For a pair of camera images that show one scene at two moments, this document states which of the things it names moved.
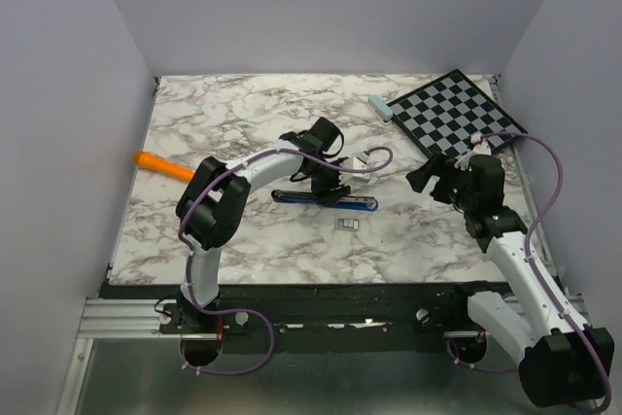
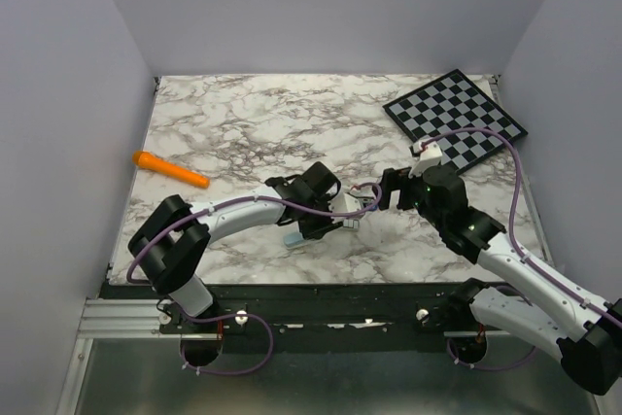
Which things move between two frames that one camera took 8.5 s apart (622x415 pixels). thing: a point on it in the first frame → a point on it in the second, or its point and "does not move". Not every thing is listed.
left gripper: [323, 193] → [312, 233]
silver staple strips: [353, 224] does not move
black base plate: [314, 320] does not move
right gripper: [441, 164] → [394, 179]
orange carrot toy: [156, 164] does not move
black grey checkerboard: [445, 112] does not move
